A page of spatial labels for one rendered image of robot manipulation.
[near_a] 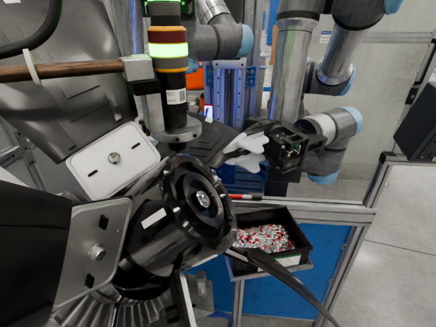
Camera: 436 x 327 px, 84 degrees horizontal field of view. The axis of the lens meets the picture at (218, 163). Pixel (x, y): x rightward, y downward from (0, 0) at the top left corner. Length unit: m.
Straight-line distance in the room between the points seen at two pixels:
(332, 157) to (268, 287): 0.75
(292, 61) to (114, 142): 0.45
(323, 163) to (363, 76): 1.74
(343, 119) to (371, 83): 1.78
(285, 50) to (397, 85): 1.92
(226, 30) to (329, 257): 0.89
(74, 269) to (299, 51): 0.57
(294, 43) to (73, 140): 0.49
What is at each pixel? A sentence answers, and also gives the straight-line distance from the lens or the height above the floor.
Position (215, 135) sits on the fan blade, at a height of 1.18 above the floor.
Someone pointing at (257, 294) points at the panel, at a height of 0.31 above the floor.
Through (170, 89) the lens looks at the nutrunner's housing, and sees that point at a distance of 0.30.
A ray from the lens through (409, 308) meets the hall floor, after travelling 1.91.
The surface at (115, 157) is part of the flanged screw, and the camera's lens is 0.30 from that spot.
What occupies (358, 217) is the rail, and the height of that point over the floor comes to 0.82.
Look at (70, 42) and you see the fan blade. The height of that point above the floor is 1.37.
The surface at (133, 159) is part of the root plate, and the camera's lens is 0.30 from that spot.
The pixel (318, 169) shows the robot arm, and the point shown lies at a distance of 0.66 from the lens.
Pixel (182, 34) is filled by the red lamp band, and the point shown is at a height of 1.38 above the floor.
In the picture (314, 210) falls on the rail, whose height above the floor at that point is 0.83.
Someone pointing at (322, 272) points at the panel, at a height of 0.49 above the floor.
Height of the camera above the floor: 1.39
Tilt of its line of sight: 31 degrees down
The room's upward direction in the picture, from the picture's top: straight up
